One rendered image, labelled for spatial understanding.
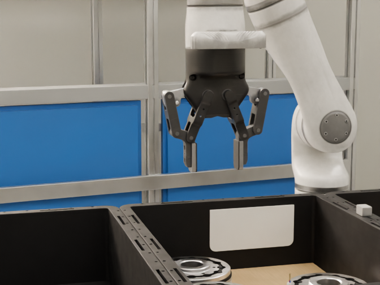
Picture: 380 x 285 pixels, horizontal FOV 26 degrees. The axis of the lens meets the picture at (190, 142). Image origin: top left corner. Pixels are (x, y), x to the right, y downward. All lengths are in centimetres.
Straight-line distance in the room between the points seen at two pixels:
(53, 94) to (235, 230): 169
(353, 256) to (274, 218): 14
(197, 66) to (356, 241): 31
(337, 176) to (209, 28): 49
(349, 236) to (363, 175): 334
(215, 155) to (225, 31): 203
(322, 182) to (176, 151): 160
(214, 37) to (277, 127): 216
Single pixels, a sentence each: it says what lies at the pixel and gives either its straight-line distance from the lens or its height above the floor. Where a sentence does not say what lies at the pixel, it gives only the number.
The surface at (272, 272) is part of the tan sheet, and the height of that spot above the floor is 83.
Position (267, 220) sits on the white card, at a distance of 118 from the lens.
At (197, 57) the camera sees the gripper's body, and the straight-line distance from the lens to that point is 101.
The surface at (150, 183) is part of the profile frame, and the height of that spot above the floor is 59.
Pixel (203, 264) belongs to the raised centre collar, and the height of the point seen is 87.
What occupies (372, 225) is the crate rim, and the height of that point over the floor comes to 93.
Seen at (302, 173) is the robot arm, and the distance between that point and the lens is 141.
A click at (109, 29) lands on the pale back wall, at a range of 374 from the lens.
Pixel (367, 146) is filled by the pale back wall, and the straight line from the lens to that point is 442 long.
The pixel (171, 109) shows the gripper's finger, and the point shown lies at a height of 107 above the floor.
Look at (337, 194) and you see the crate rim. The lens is 121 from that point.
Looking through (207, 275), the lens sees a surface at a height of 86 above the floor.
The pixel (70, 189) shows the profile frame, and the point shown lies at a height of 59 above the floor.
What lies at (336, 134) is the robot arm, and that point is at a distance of 136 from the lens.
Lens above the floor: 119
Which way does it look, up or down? 9 degrees down
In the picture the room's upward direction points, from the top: straight up
